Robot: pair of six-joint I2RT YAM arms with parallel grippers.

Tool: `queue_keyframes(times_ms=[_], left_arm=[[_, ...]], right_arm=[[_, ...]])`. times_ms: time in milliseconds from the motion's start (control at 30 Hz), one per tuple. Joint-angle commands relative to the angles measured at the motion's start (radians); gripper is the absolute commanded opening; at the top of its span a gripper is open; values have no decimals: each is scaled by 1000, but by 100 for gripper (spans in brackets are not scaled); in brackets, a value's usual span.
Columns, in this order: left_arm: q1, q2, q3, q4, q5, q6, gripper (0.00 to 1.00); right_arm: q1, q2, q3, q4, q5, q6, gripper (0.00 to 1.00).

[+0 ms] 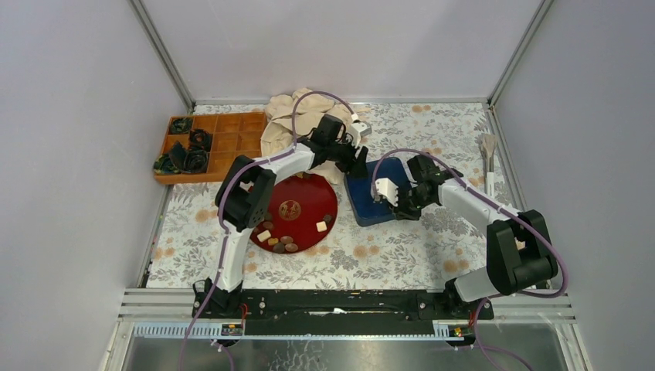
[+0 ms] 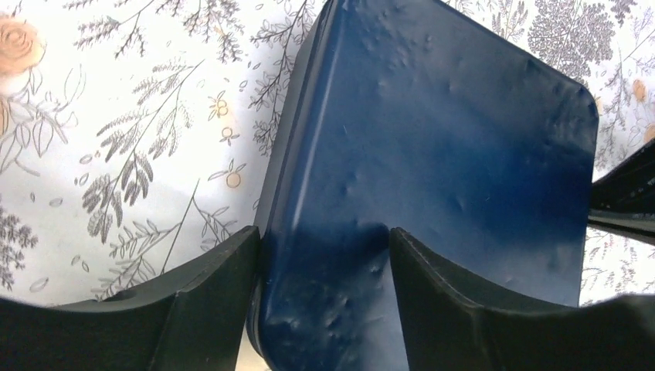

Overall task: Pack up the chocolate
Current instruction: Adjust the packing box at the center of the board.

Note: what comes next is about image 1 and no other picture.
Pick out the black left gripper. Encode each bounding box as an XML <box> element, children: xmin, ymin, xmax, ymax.
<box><xmin>324</xmin><ymin>133</ymin><xmax>367</xmax><ymax>179</ymax></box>

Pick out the navy box lid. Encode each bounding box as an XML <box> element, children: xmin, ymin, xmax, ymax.
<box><xmin>345</xmin><ymin>157</ymin><xmax>412</xmax><ymax>227</ymax></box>

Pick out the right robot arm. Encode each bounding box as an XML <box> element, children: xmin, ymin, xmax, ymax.
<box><xmin>391</xmin><ymin>155</ymin><xmax>566</xmax><ymax>318</ymax></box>

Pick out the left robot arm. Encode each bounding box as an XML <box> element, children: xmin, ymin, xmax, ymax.
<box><xmin>199</xmin><ymin>114</ymin><xmax>368</xmax><ymax>318</ymax></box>

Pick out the floral tablecloth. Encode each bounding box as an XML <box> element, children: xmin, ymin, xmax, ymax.
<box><xmin>146</xmin><ymin>103</ymin><xmax>490</xmax><ymax>289</ymax></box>

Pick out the red round tray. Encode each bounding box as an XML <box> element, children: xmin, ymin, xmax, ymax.
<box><xmin>249</xmin><ymin>175</ymin><xmax>338</xmax><ymax>254</ymax></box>

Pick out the beige crumpled cloth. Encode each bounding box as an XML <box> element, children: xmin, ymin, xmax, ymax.
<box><xmin>260</xmin><ymin>88</ymin><xmax>357</xmax><ymax>184</ymax></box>

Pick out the wooden compartment tray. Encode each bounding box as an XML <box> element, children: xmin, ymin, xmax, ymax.
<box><xmin>153</xmin><ymin>112</ymin><xmax>267</xmax><ymax>185</ymax></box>

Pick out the dark rolled tie patterned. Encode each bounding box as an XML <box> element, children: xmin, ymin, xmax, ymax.
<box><xmin>182</xmin><ymin>149</ymin><xmax>209</xmax><ymax>174</ymax></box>

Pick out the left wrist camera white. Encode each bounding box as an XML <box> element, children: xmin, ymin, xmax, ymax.
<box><xmin>347</xmin><ymin>113</ymin><xmax>372</xmax><ymax>147</ymax></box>

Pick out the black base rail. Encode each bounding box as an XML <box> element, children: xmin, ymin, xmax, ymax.
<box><xmin>192</xmin><ymin>288</ymin><xmax>494</xmax><ymax>336</ymax></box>

